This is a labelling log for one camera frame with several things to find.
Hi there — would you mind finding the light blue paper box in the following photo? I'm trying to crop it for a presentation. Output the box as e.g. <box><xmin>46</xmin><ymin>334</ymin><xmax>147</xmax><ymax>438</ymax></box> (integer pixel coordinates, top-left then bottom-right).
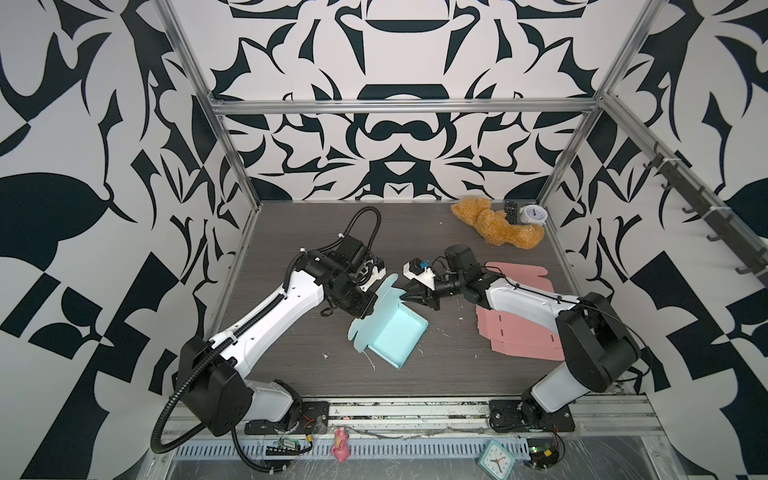
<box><xmin>348</xmin><ymin>274</ymin><xmax>429</xmax><ymax>369</ymax></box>

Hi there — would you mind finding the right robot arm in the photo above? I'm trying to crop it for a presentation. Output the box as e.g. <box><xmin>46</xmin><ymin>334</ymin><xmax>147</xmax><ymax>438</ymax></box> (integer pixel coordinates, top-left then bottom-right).
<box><xmin>401</xmin><ymin>244</ymin><xmax>641</xmax><ymax>414</ymax></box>

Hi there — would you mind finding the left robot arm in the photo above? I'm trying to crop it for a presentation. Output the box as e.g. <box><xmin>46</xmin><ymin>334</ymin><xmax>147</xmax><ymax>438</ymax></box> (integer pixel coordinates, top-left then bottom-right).
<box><xmin>175</xmin><ymin>236</ymin><xmax>386</xmax><ymax>436</ymax></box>

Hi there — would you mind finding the pink paper box blank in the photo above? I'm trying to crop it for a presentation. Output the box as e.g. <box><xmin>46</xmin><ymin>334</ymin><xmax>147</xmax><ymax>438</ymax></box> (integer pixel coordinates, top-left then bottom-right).
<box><xmin>476</xmin><ymin>262</ymin><xmax>564</xmax><ymax>362</ymax></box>

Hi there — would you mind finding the brown teddy bear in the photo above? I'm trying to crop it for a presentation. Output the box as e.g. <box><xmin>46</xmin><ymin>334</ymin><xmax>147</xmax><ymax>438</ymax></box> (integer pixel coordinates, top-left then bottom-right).
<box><xmin>450</xmin><ymin>197</ymin><xmax>545</xmax><ymax>250</ymax></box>

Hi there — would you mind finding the black remote control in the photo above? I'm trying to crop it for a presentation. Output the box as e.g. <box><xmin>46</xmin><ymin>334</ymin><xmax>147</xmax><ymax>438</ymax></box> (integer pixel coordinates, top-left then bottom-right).
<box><xmin>504</xmin><ymin>199</ymin><xmax>519</xmax><ymax>225</ymax></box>

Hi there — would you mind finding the white round alarm clock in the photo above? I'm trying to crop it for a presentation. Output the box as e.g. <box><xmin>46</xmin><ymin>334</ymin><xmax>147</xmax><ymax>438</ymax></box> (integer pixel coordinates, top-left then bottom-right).
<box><xmin>518</xmin><ymin>204</ymin><xmax>549</xmax><ymax>226</ymax></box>

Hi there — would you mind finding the pink small toy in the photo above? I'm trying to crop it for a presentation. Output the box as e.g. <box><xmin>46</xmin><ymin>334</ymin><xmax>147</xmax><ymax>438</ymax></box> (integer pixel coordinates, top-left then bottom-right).
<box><xmin>331</xmin><ymin>427</ymin><xmax>350</xmax><ymax>463</ymax></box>

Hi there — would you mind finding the teal square clock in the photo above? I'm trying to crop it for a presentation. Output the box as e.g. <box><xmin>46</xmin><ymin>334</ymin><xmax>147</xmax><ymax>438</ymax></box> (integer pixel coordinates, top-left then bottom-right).
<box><xmin>477</xmin><ymin>440</ymin><xmax>516</xmax><ymax>480</ymax></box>

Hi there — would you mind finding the green circuit board left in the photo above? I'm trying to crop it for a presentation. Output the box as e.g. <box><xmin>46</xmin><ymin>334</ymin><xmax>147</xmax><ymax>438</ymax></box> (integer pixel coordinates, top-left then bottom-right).
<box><xmin>264</xmin><ymin>436</ymin><xmax>313</xmax><ymax>456</ymax></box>

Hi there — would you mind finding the circuit board right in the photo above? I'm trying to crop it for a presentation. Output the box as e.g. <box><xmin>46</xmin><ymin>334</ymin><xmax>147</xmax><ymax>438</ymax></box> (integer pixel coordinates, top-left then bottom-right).
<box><xmin>524</xmin><ymin>436</ymin><xmax>565</xmax><ymax>471</ymax></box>

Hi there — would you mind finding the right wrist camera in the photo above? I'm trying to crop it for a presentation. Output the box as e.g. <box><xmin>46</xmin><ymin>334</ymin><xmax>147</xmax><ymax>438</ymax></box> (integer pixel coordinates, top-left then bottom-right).
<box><xmin>402</xmin><ymin>258</ymin><xmax>436</xmax><ymax>290</ymax></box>

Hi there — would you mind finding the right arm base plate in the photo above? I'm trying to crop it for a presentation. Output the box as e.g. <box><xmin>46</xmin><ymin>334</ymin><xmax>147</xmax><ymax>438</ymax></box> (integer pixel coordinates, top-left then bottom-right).
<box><xmin>488</xmin><ymin>399</ymin><xmax>576</xmax><ymax>433</ymax></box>

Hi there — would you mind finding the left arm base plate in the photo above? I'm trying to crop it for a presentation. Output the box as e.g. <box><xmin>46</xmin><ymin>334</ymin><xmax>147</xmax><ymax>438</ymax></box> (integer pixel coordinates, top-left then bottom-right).
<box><xmin>244</xmin><ymin>400</ymin><xmax>330</xmax><ymax>436</ymax></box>

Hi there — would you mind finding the black coat hook rail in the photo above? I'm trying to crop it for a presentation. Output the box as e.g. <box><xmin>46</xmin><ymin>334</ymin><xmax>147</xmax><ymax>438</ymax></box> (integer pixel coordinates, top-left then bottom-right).
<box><xmin>644</xmin><ymin>141</ymin><xmax>767</xmax><ymax>287</ymax></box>

